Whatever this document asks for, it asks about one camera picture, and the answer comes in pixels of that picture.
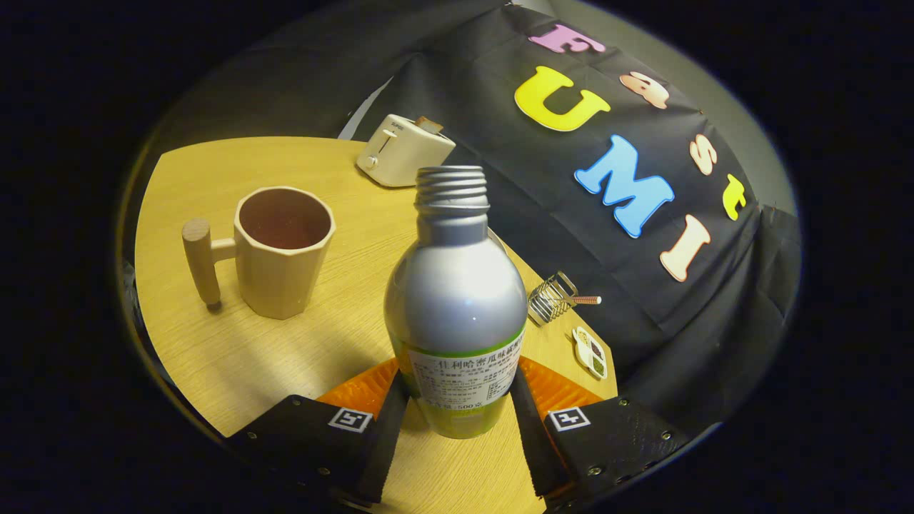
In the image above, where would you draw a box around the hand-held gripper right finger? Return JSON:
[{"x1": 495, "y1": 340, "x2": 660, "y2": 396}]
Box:
[{"x1": 508, "y1": 356, "x2": 692, "y2": 509}]

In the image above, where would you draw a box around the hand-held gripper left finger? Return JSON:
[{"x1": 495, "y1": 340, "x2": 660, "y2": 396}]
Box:
[{"x1": 227, "y1": 357, "x2": 411, "y2": 506}]

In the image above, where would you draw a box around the silver juice bottle green label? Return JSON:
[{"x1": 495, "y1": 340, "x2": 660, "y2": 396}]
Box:
[{"x1": 383, "y1": 166, "x2": 528, "y2": 440}]

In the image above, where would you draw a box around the beige cup with wooden handle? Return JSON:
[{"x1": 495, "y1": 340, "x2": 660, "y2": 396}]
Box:
[{"x1": 181, "y1": 186, "x2": 337, "y2": 321}]

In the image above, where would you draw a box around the white divided condiment dish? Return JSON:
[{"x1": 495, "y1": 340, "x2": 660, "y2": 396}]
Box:
[{"x1": 572, "y1": 326, "x2": 608, "y2": 381}]

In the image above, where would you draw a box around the wooden table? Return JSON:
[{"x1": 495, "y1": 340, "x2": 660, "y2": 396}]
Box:
[{"x1": 134, "y1": 136, "x2": 619, "y2": 514}]

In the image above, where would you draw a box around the cream toaster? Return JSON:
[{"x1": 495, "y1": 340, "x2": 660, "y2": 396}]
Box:
[{"x1": 356, "y1": 114, "x2": 456, "y2": 188}]

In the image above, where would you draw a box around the metal wire holder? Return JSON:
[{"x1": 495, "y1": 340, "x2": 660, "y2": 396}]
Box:
[{"x1": 527, "y1": 271, "x2": 579, "y2": 327}]

